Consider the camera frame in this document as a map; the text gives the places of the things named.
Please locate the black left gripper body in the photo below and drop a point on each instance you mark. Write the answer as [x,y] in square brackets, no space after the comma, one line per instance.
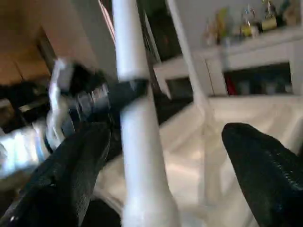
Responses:
[92,94]

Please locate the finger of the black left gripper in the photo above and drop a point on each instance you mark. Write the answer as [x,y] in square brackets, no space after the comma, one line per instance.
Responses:
[129,91]

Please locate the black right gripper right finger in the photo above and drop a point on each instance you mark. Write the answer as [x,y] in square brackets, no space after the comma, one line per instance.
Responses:
[267,179]

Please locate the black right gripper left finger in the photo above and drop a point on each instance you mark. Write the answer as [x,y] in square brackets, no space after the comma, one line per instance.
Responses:
[59,179]

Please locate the white plastic table top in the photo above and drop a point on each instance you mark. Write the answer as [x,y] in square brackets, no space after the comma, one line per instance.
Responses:
[248,111]

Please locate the red package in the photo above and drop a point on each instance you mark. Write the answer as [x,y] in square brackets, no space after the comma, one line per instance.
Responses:
[229,85]

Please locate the yellow green packet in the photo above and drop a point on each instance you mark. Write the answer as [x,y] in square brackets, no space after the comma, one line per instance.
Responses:
[221,26]

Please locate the white glass door cabinet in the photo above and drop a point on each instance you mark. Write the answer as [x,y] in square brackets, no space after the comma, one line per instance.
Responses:
[255,52]

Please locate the dark jar yellow label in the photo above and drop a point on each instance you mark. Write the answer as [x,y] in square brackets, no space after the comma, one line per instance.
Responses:
[268,22]

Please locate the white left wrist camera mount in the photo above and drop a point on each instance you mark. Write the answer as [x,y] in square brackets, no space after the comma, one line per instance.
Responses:
[56,94]

